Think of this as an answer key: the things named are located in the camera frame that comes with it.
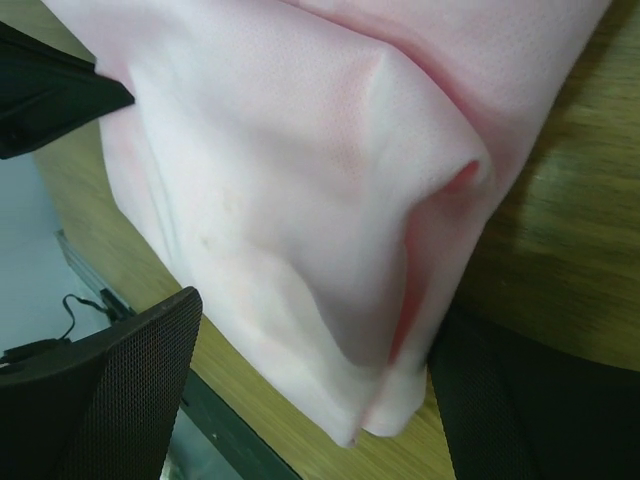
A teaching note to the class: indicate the pink t shirt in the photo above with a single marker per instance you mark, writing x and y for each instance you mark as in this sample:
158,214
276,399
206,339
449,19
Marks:
321,171

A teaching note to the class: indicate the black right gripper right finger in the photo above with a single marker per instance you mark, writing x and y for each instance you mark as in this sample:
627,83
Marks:
514,408

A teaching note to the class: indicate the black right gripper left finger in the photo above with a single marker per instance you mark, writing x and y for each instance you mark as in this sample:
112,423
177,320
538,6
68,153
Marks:
104,406

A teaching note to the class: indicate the aluminium frame rail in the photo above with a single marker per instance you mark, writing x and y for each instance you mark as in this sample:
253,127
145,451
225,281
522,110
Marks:
117,309

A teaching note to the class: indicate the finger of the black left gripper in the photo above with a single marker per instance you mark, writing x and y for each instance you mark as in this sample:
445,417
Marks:
46,93

